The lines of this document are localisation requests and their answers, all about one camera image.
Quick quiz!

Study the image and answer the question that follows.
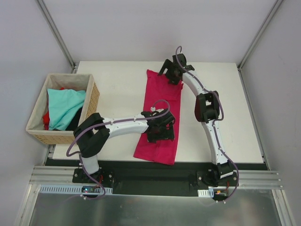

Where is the pink t shirt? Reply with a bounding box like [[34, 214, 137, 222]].
[[133, 69, 184, 166]]

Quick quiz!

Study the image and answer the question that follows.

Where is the teal t shirt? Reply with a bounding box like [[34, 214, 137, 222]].
[[47, 89, 86, 131]]

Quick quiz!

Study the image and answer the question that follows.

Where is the black t shirt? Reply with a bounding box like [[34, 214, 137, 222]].
[[65, 107, 83, 131]]

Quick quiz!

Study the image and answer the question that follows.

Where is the red t shirt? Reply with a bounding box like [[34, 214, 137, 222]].
[[42, 87, 71, 131]]

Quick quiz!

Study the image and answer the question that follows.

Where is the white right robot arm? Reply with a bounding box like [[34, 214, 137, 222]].
[[158, 54, 235, 187]]

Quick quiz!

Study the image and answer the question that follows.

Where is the left white cable duct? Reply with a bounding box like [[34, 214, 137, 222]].
[[40, 185, 113, 195]]

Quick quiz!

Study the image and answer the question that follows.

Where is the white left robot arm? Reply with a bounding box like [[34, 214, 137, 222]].
[[73, 108, 175, 183]]

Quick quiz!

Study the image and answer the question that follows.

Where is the white cable duct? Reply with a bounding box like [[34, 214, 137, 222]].
[[198, 188, 214, 198], [40, 185, 113, 195]]

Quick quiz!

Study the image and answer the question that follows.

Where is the right white cable duct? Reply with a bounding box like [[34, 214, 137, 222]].
[[198, 188, 214, 198]]

